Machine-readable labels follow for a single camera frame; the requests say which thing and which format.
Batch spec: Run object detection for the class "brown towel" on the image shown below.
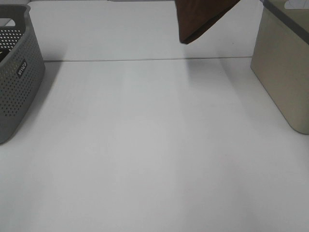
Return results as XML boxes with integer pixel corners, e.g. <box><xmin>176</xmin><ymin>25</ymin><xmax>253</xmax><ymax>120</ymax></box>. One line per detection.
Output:
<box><xmin>175</xmin><ymin>0</ymin><xmax>239</xmax><ymax>44</ymax></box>

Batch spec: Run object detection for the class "grey perforated plastic basket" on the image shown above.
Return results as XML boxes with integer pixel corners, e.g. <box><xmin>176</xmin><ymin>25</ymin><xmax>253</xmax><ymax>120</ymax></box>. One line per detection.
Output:
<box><xmin>0</xmin><ymin>4</ymin><xmax>45</xmax><ymax>144</ymax></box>

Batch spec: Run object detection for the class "beige plastic bin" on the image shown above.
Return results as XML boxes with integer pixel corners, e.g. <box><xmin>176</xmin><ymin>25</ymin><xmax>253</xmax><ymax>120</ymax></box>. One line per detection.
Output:
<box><xmin>251</xmin><ymin>0</ymin><xmax>309</xmax><ymax>134</ymax></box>

